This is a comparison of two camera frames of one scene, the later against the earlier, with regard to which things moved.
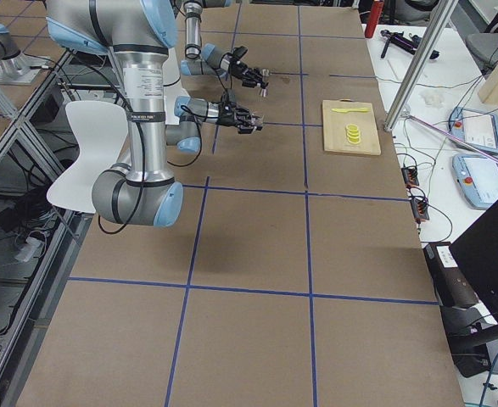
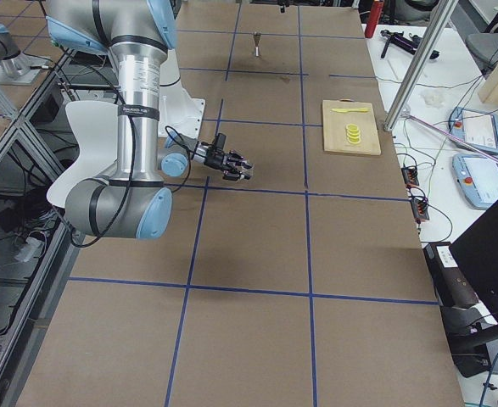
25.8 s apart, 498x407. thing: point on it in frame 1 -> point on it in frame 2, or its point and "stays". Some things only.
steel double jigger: [265, 75] -> [256, 40]
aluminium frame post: [419, 64] stays
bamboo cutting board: [334, 127] stays
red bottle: [376, 13] stays
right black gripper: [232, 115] -> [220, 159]
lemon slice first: [352, 127] stays
